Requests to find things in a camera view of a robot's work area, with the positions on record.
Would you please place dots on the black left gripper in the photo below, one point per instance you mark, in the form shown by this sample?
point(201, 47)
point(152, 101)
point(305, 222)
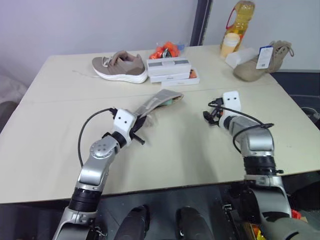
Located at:
point(137, 125)

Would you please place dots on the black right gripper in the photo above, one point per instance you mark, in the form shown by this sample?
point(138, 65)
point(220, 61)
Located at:
point(217, 115)

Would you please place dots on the beige grid pouch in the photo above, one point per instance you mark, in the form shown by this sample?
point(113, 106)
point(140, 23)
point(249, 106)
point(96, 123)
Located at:
point(160, 98)

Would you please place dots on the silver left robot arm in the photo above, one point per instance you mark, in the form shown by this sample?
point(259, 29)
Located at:
point(97, 165)

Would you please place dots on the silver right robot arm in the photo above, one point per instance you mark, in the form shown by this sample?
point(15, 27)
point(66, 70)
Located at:
point(257, 142)

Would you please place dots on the teal highlighter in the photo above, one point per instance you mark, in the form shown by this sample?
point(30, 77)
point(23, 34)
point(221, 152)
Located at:
point(168, 102)

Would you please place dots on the white phone box orange print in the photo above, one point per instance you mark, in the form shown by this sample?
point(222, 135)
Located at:
point(192, 79)

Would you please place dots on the plain white phone box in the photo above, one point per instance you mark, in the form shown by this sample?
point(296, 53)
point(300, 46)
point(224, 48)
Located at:
point(170, 77)

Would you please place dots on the tan suede boot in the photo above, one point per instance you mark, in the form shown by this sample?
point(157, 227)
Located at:
point(252, 71)

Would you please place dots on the white box with grey lid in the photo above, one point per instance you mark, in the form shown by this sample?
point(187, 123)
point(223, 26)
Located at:
point(168, 65)

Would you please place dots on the white paper box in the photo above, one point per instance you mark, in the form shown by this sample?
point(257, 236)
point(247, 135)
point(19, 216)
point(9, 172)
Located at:
point(240, 57)

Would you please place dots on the cream plastic cup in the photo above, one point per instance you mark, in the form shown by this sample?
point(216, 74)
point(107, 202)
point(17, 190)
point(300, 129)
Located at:
point(228, 46)

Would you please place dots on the taupe sneaker with white sole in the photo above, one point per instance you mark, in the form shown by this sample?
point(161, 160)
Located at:
point(120, 67)

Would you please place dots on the orange snack bag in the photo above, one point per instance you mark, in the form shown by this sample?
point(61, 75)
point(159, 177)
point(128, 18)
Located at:
point(165, 50)

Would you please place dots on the blue hang tag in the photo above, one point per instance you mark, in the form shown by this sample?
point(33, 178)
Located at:
point(264, 58)

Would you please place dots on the dark rounded shape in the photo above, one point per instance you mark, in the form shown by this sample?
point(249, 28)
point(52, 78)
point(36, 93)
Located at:
point(135, 223)
point(192, 225)

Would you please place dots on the yellow cooking oil bottle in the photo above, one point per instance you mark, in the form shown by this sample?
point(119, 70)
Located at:
point(241, 22)

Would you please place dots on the black round chair part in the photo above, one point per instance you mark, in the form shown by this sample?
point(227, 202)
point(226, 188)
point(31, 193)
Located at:
point(311, 113)

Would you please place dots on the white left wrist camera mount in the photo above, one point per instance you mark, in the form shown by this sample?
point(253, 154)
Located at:
point(123, 120)

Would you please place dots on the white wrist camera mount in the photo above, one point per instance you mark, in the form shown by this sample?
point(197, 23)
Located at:
point(123, 120)
point(232, 100)

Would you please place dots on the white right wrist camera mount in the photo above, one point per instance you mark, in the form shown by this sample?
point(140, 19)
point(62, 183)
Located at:
point(232, 100)

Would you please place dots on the dark vertical post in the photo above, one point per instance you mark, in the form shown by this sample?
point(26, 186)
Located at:
point(200, 22)

